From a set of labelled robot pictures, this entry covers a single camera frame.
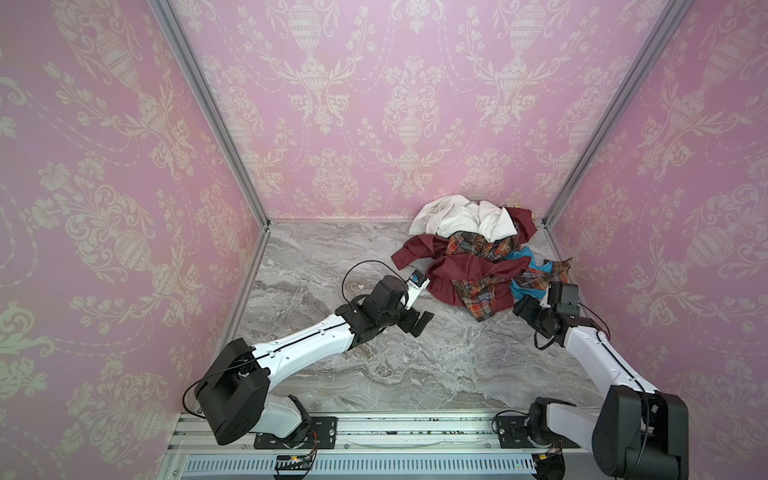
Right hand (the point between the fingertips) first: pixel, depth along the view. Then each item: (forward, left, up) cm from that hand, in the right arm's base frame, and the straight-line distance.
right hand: (526, 308), depth 89 cm
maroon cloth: (+11, +8, +4) cm, 14 cm away
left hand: (-3, +32, +9) cm, 33 cm away
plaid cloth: (+8, +12, -3) cm, 15 cm away
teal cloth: (+9, -3, -6) cm, 11 cm away
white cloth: (+30, +16, +11) cm, 36 cm away
